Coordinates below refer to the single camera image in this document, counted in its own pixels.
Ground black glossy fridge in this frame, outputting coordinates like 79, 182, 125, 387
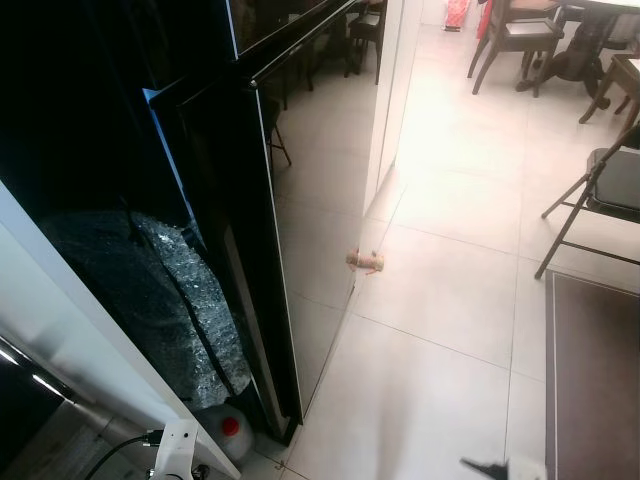
0, 0, 391, 446

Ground grey metal folding chair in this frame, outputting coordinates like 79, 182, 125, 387
535, 115, 640, 281

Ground tan roll with red string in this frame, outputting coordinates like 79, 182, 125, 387
345, 248, 387, 275

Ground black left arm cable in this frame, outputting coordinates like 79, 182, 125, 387
85, 430, 166, 480

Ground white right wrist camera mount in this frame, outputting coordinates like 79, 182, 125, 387
508, 458, 546, 480

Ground brown floor rug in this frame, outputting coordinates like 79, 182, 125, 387
545, 270, 640, 480

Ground red and white ornament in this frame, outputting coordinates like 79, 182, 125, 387
445, 0, 471, 31

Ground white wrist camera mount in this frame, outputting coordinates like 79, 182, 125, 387
508, 458, 546, 480
150, 418, 201, 480

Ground clear bubble wrap sheet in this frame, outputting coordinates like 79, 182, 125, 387
40, 208, 253, 411

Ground plastic jug with red cap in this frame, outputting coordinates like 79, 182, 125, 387
195, 402, 256, 463

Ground dark wooden dining chair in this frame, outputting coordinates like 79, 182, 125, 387
470, 0, 566, 96

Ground dark wooden stool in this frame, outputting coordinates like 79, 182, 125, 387
580, 55, 640, 126

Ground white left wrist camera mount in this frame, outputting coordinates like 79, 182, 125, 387
150, 418, 201, 480

